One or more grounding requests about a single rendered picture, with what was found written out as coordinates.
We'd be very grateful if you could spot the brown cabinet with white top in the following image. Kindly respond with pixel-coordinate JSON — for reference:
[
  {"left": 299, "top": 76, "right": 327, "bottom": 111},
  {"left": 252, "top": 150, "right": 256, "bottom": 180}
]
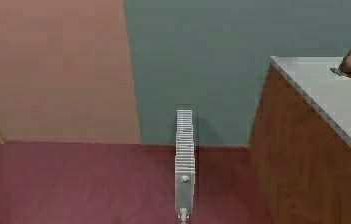
[{"left": 248, "top": 55, "right": 351, "bottom": 224}]

